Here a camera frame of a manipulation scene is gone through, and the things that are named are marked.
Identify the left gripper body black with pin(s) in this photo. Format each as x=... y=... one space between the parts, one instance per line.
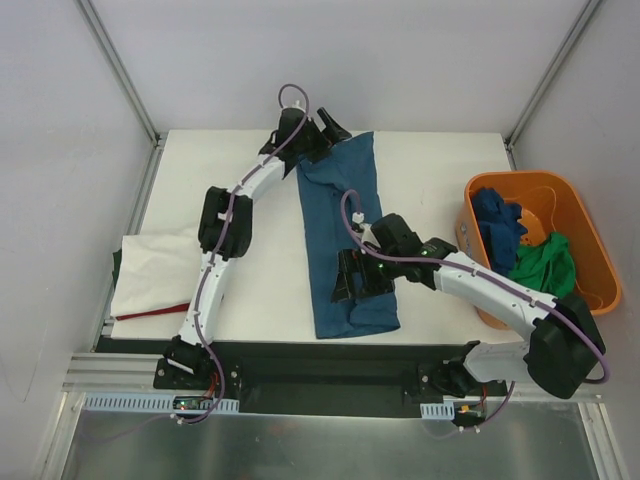
x=310 y=148

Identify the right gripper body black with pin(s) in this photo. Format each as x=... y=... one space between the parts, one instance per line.
x=364 y=275

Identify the dark blue t shirt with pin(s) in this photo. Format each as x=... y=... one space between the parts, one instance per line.
x=500 y=228

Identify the right grey cable duct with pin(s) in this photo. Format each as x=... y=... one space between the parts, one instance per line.
x=444 y=411

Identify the left aluminium frame post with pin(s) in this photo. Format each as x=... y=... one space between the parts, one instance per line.
x=99 y=32

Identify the grey cable duct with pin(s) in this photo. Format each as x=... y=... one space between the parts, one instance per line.
x=444 y=411
x=157 y=404

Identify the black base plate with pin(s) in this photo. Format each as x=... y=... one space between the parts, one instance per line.
x=323 y=379

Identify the right aluminium frame post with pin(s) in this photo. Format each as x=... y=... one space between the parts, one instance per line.
x=567 y=46

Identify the aluminium frame post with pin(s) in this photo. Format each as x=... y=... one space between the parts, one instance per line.
x=567 y=46
x=99 y=32

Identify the orange plastic basket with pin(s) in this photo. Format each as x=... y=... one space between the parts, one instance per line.
x=549 y=203

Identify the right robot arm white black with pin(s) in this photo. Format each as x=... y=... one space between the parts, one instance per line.
x=559 y=343

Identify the white folded t shirt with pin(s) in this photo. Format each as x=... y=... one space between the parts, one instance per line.
x=158 y=270

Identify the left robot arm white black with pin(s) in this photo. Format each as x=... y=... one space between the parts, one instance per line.
x=224 y=234

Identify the left grey cable duct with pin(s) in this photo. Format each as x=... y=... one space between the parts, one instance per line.
x=157 y=404

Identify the dark green folded t shirt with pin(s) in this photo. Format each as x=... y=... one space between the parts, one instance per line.
x=116 y=259

